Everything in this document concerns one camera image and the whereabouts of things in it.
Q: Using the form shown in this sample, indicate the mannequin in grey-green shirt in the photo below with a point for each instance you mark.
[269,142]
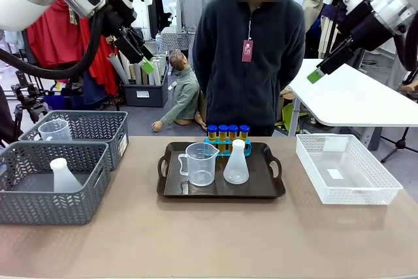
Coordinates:
[186,92]

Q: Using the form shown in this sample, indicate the blue test tube rack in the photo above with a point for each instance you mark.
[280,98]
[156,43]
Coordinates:
[222,153]

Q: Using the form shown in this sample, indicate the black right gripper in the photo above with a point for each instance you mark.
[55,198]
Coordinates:
[365,27]

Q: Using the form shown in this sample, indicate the figure in beige coat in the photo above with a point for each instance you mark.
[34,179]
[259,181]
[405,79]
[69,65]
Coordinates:
[311,8]

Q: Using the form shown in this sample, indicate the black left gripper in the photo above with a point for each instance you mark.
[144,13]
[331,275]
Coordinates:
[121,11]

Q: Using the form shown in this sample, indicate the grey perforated basket with label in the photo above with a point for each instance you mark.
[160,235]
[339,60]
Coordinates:
[112,161]

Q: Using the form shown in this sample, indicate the dark brown serving tray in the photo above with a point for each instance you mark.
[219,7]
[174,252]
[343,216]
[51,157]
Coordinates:
[261,187]

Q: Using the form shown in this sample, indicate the red hanging garment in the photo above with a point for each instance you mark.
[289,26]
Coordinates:
[55,43]

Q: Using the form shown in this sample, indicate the person in dark fleece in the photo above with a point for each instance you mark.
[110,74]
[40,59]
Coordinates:
[248,89]

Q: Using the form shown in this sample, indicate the white paper roll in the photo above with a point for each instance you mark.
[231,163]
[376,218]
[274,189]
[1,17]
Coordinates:
[118,68]

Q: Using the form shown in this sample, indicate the person in grey hoodie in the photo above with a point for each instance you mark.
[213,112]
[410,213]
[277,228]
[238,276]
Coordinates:
[194,1]

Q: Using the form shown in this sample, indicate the white table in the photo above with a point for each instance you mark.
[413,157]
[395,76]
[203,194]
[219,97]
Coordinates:
[352,102]

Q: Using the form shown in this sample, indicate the dark grey storage bin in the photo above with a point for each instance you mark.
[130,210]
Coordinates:
[153,96]

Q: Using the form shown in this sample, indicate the clear plastic measuring beaker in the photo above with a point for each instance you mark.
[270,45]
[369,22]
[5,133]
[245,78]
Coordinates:
[199,174]
[54,132]

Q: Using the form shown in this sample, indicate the translucent white conical flask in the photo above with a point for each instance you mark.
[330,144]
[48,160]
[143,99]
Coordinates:
[235,171]
[63,177]

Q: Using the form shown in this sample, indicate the checked tablecloth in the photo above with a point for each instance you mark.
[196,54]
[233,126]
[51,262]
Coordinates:
[174,40]

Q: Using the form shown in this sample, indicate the maroon hang tag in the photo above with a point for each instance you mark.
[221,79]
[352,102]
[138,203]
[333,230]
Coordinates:
[247,51]

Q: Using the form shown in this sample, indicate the dark blue hanging garment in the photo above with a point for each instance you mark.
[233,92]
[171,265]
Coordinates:
[94,91]

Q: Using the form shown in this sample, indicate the black floor stand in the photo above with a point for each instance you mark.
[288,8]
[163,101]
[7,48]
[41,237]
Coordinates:
[401,144]

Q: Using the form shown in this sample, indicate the white perforated plastic basket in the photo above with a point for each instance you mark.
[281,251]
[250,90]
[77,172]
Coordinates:
[359,194]

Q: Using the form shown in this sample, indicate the green plastic object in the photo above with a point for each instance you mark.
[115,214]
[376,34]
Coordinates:
[289,114]

